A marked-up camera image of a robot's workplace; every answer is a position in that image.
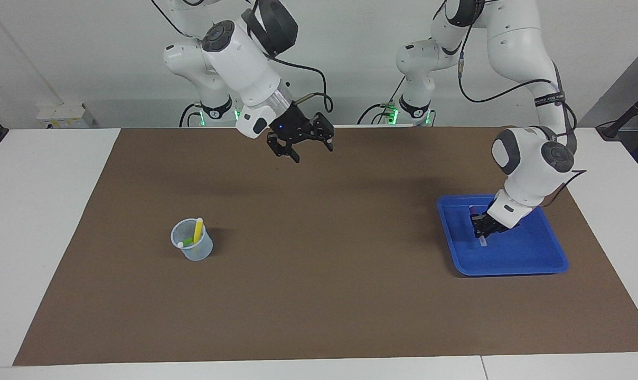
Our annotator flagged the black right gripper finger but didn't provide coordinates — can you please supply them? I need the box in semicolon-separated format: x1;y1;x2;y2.
313;112;334;152
267;136;301;163

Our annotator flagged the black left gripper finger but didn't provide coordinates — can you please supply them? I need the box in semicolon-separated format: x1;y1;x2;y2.
472;215;496;239

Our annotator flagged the purple highlighter pen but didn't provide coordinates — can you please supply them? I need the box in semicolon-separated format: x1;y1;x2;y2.
468;206;487;247

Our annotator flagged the blue plastic tray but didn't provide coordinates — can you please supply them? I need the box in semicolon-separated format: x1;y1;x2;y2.
436;194;569;277

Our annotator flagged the translucent plastic cup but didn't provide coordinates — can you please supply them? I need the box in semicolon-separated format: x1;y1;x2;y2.
171;218;213;261

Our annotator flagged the black stand pole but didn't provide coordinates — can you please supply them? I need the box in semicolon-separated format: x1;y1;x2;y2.
596;84;638;140

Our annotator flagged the brown table mat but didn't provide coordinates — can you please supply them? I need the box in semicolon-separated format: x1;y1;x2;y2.
13;126;638;366

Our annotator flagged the white power strip box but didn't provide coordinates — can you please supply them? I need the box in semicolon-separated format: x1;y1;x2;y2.
36;102;97;129

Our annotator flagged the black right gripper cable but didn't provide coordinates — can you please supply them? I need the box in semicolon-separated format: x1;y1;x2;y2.
271;55;334;112

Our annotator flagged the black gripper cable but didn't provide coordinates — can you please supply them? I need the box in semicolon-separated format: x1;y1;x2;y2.
457;0;588;209
271;55;334;112

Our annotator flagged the black base cable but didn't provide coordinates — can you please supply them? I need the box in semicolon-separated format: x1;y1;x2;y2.
179;103;199;128
357;74;407;125

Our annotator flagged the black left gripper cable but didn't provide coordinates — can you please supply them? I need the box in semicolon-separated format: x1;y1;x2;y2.
457;0;588;209

